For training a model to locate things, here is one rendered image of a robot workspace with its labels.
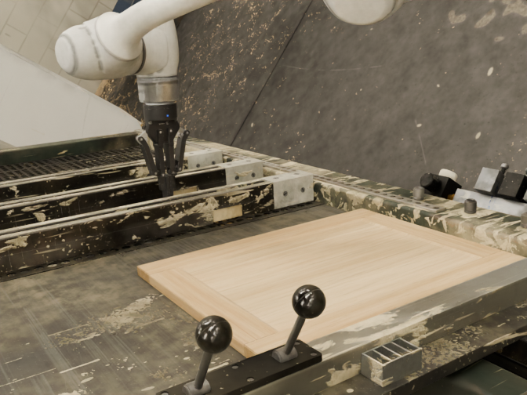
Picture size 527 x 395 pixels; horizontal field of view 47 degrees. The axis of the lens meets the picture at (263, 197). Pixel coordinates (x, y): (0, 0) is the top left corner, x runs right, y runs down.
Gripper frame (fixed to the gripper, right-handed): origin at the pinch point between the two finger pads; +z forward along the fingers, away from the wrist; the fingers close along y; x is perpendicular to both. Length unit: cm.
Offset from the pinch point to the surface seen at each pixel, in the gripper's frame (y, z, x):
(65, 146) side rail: -7, 5, -111
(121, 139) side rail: -30, 5, -111
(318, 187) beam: -37.8, 4.7, 9.1
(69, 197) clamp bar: 18.5, 1.6, -16.0
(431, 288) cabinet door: -15, 6, 67
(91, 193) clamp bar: 13.2, 1.6, -16.0
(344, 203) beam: -37.8, 6.8, 19.2
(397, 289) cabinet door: -10, 7, 64
